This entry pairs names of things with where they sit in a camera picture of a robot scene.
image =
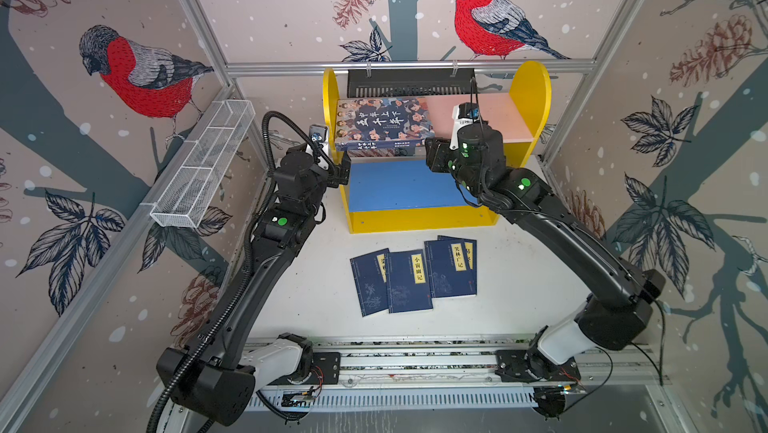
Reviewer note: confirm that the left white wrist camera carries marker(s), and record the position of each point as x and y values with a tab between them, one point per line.
318	147

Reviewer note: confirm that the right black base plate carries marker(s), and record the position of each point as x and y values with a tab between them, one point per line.
523	366

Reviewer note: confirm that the black slotted vent panel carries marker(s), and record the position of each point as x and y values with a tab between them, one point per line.
408	82

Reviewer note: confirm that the small green circuit board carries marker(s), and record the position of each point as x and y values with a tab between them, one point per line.
297	401

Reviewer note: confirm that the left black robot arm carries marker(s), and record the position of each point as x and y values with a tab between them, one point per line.
207	375

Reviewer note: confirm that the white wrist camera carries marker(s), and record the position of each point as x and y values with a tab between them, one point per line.
318	147
463	114

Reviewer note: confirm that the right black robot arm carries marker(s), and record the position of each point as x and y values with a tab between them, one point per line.
621	297

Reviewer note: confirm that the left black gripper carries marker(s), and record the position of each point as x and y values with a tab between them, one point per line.
337	172

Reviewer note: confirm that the white wire mesh basket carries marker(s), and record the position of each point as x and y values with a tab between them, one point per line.
193	186

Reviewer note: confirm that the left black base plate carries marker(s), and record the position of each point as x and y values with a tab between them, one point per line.
325	368

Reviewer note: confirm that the illustrated colourful cover book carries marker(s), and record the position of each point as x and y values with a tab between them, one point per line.
382	123

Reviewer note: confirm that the yellow shelf with coloured boards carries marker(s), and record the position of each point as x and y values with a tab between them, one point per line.
402	194

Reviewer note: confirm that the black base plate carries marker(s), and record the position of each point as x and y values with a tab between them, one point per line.
325	368
523	366

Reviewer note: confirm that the black round connector underneath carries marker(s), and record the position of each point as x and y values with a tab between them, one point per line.
549	402

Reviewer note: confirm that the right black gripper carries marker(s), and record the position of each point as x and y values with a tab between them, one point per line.
437	158

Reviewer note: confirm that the aluminium mounting rail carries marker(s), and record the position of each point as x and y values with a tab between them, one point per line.
472	362

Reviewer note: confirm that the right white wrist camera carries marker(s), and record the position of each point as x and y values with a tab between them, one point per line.
463	114

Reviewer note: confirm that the navy blue book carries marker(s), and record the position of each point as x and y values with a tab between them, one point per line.
455	268
407	282
370	276
431	249

